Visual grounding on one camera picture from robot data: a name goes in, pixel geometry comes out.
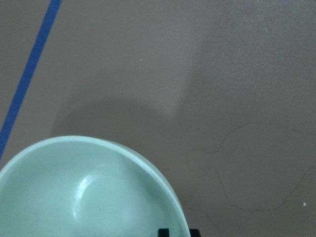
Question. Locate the green bowl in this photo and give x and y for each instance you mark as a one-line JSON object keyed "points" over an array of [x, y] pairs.
{"points": [[77, 186]]}

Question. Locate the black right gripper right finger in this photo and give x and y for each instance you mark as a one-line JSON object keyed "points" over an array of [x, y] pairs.
{"points": [[194, 232]]}

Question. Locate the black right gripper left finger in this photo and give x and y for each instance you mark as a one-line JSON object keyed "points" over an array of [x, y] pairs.
{"points": [[163, 233]]}

